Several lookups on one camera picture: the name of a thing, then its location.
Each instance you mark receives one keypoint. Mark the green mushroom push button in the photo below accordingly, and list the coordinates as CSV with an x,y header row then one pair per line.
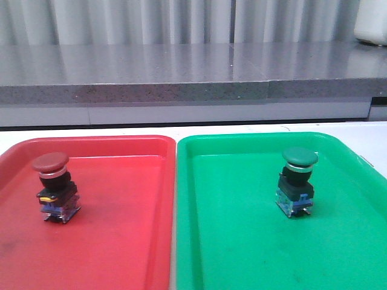
x,y
295,194

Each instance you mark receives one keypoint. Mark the red mushroom push button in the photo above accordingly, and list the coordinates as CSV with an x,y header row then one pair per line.
x,y
59,196

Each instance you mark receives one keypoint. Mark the green plastic tray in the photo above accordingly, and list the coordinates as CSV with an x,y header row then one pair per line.
x,y
232,235

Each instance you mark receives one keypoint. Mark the red plastic tray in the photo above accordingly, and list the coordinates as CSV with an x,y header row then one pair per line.
x,y
121,236

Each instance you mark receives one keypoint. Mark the grey speckled stone counter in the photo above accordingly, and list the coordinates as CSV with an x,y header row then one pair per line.
x,y
108,85

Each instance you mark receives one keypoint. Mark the white pleated curtain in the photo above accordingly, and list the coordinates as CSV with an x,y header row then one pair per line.
x,y
175,22

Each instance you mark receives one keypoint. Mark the white container on counter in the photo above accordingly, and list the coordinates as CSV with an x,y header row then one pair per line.
x,y
370,25

